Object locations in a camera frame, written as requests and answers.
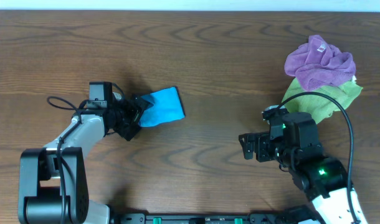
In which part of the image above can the green microfiber cloth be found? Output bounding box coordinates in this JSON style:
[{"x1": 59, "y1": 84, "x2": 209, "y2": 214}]
[{"x1": 284, "y1": 81, "x2": 363, "y2": 124}]

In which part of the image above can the blue microfiber cloth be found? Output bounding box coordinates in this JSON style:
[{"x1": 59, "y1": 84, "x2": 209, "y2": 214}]
[{"x1": 139, "y1": 86, "x2": 185, "y2": 128}]

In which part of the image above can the purple microfiber cloth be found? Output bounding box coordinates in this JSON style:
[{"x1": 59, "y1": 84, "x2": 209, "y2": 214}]
[{"x1": 284, "y1": 35, "x2": 356, "y2": 91}]

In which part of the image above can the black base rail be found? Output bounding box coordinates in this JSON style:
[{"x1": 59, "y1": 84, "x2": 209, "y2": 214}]
[{"x1": 109, "y1": 205, "x2": 324, "y2": 224}]

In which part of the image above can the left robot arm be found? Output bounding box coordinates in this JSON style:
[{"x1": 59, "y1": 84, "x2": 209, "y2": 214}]
[{"x1": 17, "y1": 93, "x2": 150, "y2": 223}]

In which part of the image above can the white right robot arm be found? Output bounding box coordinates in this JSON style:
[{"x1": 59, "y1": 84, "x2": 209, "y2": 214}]
[{"x1": 239, "y1": 131, "x2": 367, "y2": 223}]

